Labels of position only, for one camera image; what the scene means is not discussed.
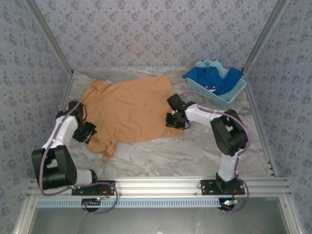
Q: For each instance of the orange t-shirt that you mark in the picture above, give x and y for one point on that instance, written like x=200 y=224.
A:
x=131 y=109

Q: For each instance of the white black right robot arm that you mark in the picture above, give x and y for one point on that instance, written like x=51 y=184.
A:
x=202 y=114

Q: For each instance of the light blue plastic basket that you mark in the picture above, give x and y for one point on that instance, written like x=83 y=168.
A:
x=207 y=93

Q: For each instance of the dark blue t-shirt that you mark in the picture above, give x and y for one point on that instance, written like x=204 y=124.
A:
x=212 y=75

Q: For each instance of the light blue t-shirt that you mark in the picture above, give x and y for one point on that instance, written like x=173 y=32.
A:
x=214 y=64

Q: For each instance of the small black controller board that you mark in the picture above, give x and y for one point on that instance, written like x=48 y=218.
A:
x=90 y=204
x=228 y=204

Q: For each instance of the grey metal panel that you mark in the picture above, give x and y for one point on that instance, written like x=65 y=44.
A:
x=158 y=221

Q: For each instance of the aluminium table side rail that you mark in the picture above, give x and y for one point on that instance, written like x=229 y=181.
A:
x=67 y=90
x=261 y=126

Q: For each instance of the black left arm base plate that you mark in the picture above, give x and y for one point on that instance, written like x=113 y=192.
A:
x=107 y=187

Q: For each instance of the long aluminium frame rail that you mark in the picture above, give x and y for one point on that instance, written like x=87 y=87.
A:
x=158 y=186

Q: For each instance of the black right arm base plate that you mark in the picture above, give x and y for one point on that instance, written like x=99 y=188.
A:
x=207 y=187

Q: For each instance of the aluminium frame post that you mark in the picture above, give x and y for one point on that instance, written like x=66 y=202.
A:
x=263 y=36
x=50 y=36

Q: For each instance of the aluminium frame leg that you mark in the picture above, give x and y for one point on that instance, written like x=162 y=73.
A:
x=290 y=217
x=24 y=217

